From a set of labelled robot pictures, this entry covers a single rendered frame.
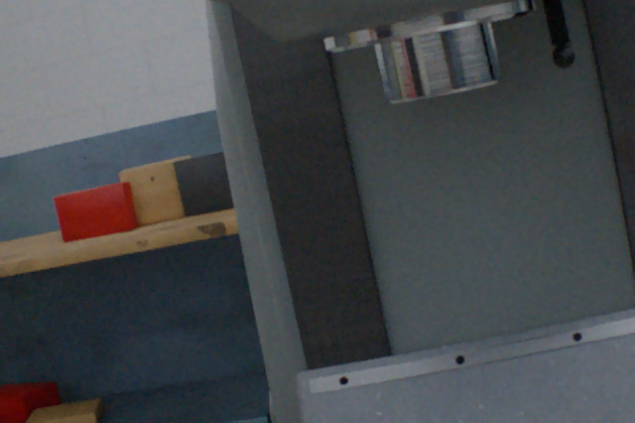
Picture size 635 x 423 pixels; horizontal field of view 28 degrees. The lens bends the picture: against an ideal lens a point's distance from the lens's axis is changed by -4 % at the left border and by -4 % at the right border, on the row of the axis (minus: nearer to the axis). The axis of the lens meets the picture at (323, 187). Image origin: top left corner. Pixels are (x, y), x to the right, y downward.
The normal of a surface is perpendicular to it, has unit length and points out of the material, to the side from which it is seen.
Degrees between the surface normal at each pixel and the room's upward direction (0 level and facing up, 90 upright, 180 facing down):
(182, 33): 90
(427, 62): 90
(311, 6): 136
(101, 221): 90
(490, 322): 90
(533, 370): 63
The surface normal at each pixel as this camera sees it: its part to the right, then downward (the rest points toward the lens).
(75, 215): -0.17, 0.13
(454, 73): 0.09, 0.08
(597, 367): -0.20, -0.33
